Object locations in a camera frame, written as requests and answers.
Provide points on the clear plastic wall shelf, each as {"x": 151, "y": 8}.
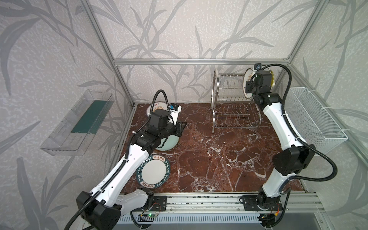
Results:
{"x": 76, "y": 131}

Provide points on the yellow woven bamboo plate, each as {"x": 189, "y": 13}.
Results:
{"x": 272, "y": 79}

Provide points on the large orange sunburst plate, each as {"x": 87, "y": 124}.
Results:
{"x": 157, "y": 106}

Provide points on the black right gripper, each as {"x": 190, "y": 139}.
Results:
{"x": 248, "y": 86}

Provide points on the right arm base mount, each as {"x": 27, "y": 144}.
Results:
{"x": 253, "y": 202}

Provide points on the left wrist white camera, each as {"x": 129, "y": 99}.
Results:
{"x": 174, "y": 110}

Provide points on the stainless steel dish rack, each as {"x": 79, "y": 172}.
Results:
{"x": 231, "y": 106}

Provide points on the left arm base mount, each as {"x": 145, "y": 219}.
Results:
{"x": 155, "y": 203}

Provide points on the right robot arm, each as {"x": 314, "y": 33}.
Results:
{"x": 294, "y": 156}

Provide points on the green flower plate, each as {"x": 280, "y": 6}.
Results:
{"x": 168, "y": 143}

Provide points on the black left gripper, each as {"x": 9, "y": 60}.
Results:
{"x": 178, "y": 129}

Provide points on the white plate dark lettered rim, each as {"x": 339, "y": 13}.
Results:
{"x": 153, "y": 172}

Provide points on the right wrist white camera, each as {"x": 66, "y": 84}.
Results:
{"x": 257, "y": 66}

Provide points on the wrist white camera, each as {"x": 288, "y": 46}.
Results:
{"x": 257, "y": 66}
{"x": 174, "y": 110}

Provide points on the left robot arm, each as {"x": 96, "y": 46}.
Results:
{"x": 102, "y": 207}

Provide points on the white plate green rim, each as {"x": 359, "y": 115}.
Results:
{"x": 267, "y": 69}

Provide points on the white wire mesh basket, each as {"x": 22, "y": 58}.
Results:
{"x": 312, "y": 120}

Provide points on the small orange sunburst plate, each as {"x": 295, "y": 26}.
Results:
{"x": 247, "y": 85}

